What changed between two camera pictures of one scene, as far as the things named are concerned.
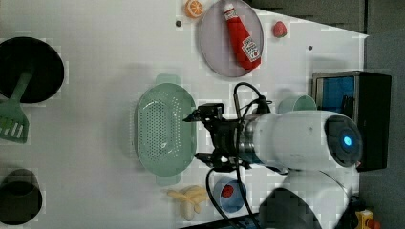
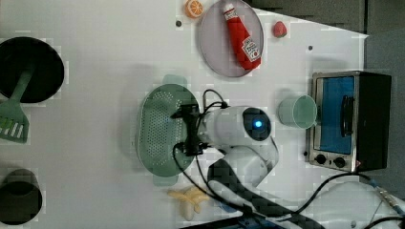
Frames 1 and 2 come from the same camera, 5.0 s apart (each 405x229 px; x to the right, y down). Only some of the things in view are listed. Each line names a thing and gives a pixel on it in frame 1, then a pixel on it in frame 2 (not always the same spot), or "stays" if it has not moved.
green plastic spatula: [13, 123] stays
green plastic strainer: [165, 144] stays
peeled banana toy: [189, 198] stays
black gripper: [224, 134] -> [191, 114]
